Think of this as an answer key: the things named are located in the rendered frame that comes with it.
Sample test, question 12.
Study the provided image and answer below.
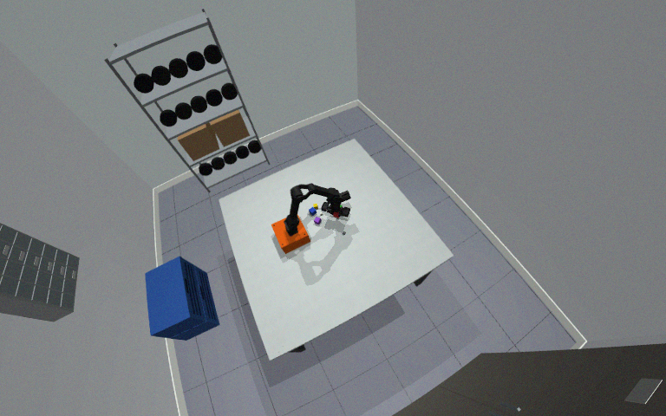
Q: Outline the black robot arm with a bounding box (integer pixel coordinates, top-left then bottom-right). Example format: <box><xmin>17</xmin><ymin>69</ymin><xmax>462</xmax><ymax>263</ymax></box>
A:
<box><xmin>284</xmin><ymin>183</ymin><xmax>351</xmax><ymax>236</ymax></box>

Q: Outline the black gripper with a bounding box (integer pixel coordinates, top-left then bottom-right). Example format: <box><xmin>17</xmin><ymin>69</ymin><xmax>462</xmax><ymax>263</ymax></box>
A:
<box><xmin>321</xmin><ymin>202</ymin><xmax>350</xmax><ymax>217</ymax></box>

